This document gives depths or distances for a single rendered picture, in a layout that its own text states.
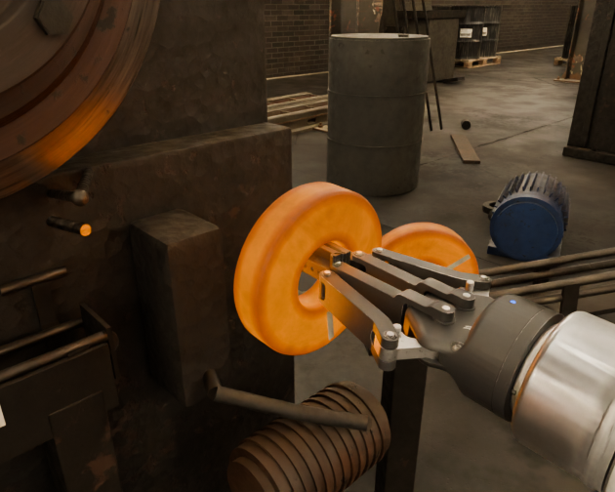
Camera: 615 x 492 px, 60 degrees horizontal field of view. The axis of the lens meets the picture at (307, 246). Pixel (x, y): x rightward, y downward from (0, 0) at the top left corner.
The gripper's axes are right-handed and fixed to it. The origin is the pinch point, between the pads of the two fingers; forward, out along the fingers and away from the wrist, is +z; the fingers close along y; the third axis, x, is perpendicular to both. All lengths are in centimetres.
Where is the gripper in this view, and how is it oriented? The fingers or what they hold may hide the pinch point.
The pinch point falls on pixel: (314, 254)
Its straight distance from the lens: 46.3
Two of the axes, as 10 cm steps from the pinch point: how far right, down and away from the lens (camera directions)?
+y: 7.3, -2.8, 6.3
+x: 0.4, -9.0, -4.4
